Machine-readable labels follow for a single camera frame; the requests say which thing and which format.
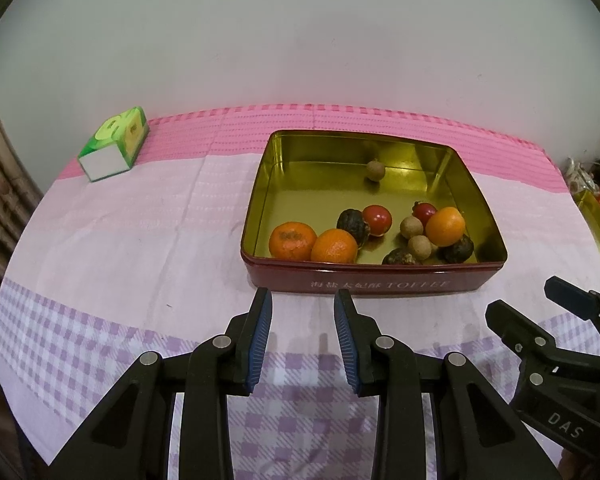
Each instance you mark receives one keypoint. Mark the green tissue box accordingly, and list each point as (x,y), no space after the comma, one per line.
(115,140)

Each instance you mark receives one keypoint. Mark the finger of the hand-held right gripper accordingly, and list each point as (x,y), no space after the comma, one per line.
(570,295)
(510,322)

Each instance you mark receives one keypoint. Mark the orange mandarin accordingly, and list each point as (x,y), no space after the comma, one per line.
(334,246)
(292,241)

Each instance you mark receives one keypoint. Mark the gold tin lid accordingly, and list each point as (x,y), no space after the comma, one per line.
(597,225)

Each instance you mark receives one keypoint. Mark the pale bamboo frame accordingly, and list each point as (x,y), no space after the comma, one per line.
(0,185)

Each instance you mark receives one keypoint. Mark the red tomato with stem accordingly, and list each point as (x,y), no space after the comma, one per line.
(424,211)

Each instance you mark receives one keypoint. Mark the small red tomato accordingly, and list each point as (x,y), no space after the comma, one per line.
(377,220)

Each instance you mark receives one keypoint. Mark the smooth yellow orange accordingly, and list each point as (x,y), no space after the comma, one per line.
(445,226)

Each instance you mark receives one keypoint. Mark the dark wrinkled fruit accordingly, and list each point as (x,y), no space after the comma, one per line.
(457,249)
(399,258)
(353,225)

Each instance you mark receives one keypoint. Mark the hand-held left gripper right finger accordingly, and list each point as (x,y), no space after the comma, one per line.
(347,345)

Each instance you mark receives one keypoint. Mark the crumpled clear plastic bag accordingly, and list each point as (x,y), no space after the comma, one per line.
(577,175)

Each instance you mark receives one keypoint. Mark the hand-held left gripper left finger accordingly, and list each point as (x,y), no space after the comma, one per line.
(260,340)

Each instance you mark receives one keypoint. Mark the pink purple checked tablecloth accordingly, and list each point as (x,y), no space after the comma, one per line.
(155,240)

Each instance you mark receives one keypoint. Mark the red tin box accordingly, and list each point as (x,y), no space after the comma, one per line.
(320,180)

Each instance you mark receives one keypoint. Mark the brown longan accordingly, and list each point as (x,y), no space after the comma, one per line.
(410,227)
(375,170)
(420,247)

